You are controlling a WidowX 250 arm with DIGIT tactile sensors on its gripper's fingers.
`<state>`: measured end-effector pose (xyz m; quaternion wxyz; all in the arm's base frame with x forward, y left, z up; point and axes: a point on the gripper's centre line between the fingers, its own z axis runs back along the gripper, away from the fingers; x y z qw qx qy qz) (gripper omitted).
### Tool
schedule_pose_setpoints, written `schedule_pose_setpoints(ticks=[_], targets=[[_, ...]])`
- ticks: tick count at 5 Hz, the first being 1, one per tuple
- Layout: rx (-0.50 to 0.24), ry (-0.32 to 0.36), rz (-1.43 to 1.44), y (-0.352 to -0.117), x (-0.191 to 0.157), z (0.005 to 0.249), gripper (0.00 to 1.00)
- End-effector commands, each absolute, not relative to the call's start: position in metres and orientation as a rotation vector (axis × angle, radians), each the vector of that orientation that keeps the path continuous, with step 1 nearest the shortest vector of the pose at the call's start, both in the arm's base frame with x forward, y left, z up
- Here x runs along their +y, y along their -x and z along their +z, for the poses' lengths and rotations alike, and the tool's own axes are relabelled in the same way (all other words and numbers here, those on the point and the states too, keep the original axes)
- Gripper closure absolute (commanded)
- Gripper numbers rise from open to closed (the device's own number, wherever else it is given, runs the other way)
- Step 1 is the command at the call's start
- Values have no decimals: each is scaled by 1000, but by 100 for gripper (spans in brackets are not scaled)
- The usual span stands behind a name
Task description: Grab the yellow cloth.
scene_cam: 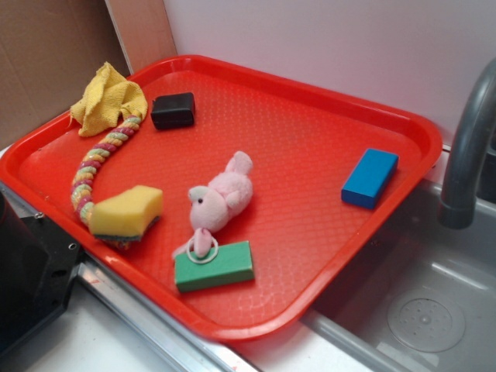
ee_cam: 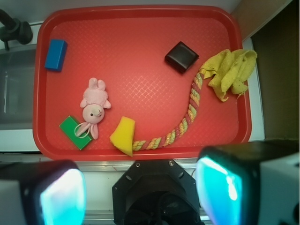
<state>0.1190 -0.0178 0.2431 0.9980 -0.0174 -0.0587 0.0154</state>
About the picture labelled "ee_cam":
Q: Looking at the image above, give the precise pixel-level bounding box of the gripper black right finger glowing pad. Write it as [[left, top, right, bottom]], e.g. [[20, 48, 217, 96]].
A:
[[195, 140, 300, 225]]

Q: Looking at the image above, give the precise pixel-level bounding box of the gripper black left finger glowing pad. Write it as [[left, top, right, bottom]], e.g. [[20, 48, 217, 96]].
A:
[[0, 160, 86, 225]]

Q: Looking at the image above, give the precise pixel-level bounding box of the yellow cloth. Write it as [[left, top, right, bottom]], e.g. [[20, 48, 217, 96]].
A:
[[198, 49, 257, 102]]

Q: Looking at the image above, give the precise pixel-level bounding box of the green rectangular block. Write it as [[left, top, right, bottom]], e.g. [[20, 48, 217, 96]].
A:
[[59, 116, 92, 150]]

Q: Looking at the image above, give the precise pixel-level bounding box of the yellow foam wedge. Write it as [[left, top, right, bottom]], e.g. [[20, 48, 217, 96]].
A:
[[110, 116, 135, 157]]

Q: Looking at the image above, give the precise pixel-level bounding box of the pink plush bunny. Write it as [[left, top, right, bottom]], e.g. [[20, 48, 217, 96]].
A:
[[75, 78, 112, 140]]

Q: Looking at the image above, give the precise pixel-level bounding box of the red plastic tray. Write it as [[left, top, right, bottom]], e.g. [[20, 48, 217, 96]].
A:
[[33, 6, 252, 161]]

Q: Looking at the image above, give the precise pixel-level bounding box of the black square box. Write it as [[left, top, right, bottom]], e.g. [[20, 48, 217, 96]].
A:
[[165, 41, 199, 74]]

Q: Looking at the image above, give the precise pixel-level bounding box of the blue rectangular block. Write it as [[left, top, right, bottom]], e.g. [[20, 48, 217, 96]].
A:
[[45, 39, 68, 72]]

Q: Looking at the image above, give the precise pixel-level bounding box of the pink yellow twisted rope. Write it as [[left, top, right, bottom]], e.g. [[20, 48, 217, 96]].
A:
[[132, 72, 203, 151]]

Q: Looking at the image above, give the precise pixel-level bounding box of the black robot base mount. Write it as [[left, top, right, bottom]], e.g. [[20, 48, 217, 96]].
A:
[[112, 159, 204, 225]]

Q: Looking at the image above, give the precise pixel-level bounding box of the black clamp mount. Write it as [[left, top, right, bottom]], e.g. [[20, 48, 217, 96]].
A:
[[0, 9, 33, 51]]

